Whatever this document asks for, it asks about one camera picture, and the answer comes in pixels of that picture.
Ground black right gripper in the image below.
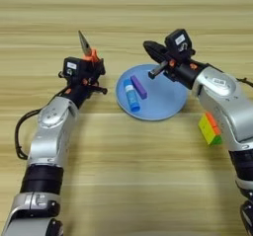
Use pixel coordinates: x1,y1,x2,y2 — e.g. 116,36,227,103
142,39,210,91

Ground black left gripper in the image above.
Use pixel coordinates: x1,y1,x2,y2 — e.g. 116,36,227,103
57,57,109,110

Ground orange black needle-nose pliers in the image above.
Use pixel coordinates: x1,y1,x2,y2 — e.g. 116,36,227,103
77,30,101,64

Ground multicoloured puzzle cube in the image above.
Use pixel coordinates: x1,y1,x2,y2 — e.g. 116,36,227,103
198,112,224,146

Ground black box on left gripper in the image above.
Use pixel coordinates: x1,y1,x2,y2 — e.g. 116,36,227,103
61,56,88,82

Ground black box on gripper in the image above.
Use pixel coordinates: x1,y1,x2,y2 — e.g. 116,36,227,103
61,56,88,82
164,28,197,64

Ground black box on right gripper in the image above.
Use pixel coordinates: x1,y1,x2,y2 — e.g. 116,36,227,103
164,28,197,64

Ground purple rectangular block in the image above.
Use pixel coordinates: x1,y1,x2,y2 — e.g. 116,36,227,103
129,74,149,101

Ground blue glue stick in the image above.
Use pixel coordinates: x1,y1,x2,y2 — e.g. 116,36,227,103
123,78,141,113

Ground round blue plate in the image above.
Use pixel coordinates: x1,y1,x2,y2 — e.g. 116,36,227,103
115,63,190,122

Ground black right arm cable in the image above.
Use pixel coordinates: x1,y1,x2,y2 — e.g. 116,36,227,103
236,76,253,89

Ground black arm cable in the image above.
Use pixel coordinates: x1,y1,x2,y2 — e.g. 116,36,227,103
14,85,72,161
236,76,253,89

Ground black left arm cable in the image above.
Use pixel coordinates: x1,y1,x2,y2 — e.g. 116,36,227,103
14,85,72,161

